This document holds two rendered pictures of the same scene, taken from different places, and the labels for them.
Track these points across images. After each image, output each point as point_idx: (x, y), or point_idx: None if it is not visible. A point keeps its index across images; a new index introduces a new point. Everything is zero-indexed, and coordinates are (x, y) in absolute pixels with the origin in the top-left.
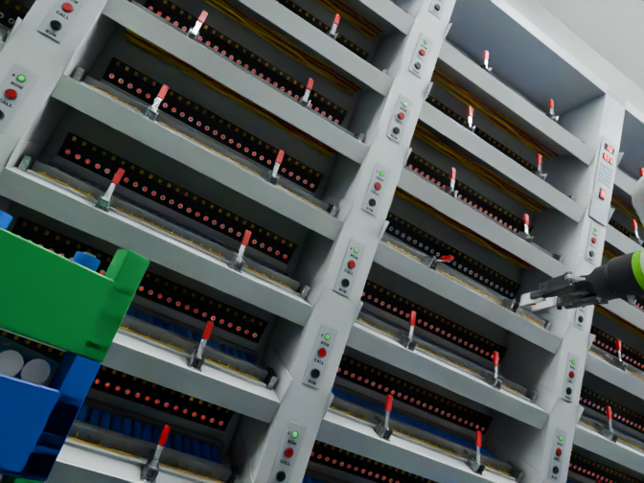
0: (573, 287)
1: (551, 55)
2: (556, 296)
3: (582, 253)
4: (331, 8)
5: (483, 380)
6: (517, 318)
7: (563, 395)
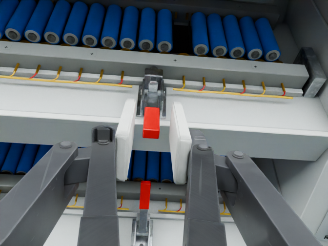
0: None
1: None
2: (187, 147)
3: None
4: None
5: (132, 222)
6: (164, 131)
7: (321, 235)
